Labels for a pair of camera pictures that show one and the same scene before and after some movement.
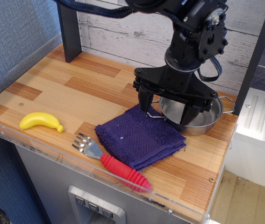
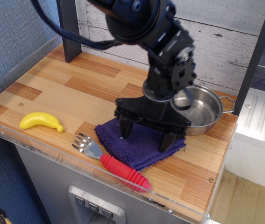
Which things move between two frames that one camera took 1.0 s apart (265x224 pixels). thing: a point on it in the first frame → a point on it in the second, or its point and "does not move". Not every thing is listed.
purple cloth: [142, 138] does not move
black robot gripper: [175, 80] → [153, 109]
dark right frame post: [256, 56] does not move
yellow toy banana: [36, 118] does not move
